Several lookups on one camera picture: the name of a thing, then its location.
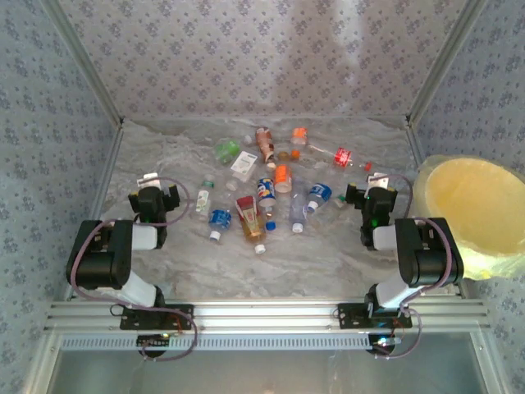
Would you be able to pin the small clear bottle green cap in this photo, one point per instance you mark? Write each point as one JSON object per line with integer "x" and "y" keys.
{"x": 339, "y": 201}

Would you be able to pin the small clear green label bottle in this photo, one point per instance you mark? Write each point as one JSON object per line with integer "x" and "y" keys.
{"x": 203, "y": 201}

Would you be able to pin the blue label bottle white cap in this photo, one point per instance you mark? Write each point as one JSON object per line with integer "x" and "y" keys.
{"x": 220, "y": 219}
{"x": 320, "y": 192}

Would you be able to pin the red label cola bottle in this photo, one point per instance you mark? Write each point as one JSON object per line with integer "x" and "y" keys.
{"x": 342, "y": 157}

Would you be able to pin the clear bottle purple label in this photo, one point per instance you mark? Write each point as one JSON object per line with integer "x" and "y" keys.
{"x": 297, "y": 209}

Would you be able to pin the orange label plastic bottle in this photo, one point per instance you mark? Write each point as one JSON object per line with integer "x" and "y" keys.
{"x": 283, "y": 176}

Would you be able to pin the green plastic bottle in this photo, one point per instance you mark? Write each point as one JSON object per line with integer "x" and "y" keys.
{"x": 227, "y": 149}

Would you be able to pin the red label tea bottle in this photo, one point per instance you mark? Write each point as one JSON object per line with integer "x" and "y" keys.
{"x": 250, "y": 221}

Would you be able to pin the blue pepsi label bottle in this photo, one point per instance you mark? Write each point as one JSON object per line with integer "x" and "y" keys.
{"x": 266, "y": 191}

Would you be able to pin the clear bottle white cap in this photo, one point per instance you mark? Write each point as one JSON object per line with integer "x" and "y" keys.
{"x": 247, "y": 139}

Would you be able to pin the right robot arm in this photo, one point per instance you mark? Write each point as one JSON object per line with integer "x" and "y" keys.
{"x": 430, "y": 262}

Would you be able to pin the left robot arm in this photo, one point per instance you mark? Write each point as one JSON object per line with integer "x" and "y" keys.
{"x": 98, "y": 267}

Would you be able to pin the white ribbed bin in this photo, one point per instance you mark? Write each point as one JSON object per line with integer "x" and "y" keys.
{"x": 422, "y": 197}

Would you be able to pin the yellow plastic bin liner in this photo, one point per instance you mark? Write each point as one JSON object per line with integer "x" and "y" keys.
{"x": 471, "y": 205}

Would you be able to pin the clear bottle orange cap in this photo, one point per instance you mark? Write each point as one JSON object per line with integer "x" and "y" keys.
{"x": 299, "y": 133}

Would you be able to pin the brown label plastic bottle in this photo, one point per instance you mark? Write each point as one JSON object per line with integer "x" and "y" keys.
{"x": 264, "y": 143}

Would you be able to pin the black left controller board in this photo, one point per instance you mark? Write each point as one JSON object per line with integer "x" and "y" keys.
{"x": 153, "y": 340}

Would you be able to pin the black controller board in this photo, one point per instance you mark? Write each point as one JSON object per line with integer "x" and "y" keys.
{"x": 153, "y": 340}
{"x": 381, "y": 344}

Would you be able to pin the black right controller board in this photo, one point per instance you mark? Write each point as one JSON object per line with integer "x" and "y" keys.
{"x": 381, "y": 344}

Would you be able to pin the metal sheet shelf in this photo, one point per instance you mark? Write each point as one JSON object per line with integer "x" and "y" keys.
{"x": 266, "y": 373}

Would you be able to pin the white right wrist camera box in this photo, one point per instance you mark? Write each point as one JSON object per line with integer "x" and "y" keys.
{"x": 378, "y": 180}

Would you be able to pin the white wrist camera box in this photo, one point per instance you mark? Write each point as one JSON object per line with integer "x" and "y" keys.
{"x": 148, "y": 179}
{"x": 378, "y": 180}

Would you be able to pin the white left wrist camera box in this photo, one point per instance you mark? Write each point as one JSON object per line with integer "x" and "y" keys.
{"x": 148, "y": 179}

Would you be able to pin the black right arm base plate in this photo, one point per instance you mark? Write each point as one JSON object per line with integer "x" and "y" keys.
{"x": 352, "y": 316}

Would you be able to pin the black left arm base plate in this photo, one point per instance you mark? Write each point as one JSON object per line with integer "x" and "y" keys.
{"x": 180, "y": 314}

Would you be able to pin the aluminium mounting rail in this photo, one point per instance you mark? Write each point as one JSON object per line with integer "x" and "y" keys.
{"x": 266, "y": 316}

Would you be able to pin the aluminium frame post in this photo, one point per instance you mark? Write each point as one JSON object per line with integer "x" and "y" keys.
{"x": 447, "y": 61}
{"x": 82, "y": 61}

